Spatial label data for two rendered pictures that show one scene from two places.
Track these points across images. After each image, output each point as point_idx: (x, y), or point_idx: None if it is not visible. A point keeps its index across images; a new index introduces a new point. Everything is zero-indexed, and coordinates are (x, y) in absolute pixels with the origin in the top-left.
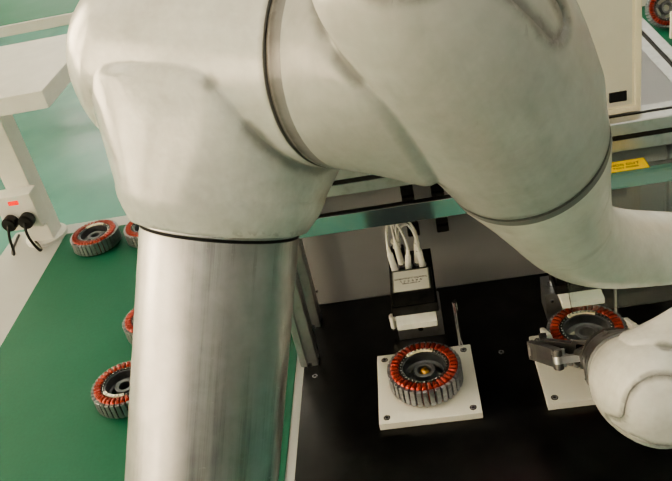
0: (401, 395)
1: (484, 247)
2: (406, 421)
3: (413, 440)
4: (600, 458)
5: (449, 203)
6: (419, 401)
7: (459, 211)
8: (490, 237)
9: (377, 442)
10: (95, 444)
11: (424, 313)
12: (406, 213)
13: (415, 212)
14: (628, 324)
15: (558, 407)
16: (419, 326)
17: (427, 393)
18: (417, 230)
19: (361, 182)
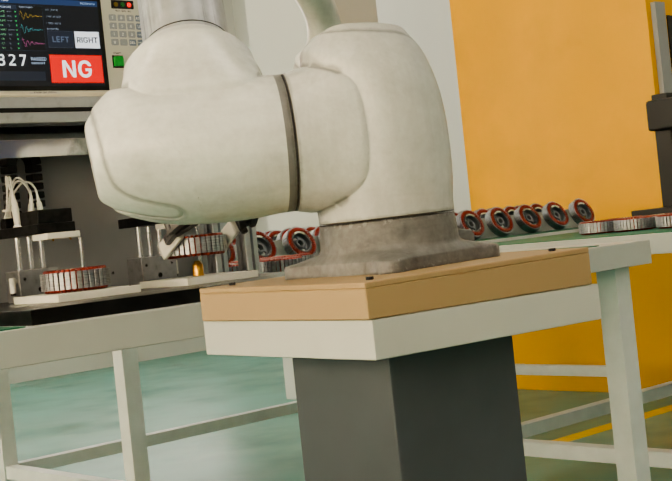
0: (67, 280)
1: (66, 255)
2: (81, 292)
3: (94, 298)
4: (245, 280)
5: (71, 143)
6: (86, 280)
7: (79, 151)
8: (70, 244)
9: (63, 302)
10: None
11: (64, 231)
12: (38, 147)
13: (45, 147)
14: (223, 230)
15: (195, 282)
16: (65, 235)
17: (92, 270)
18: (20, 211)
19: (2, 113)
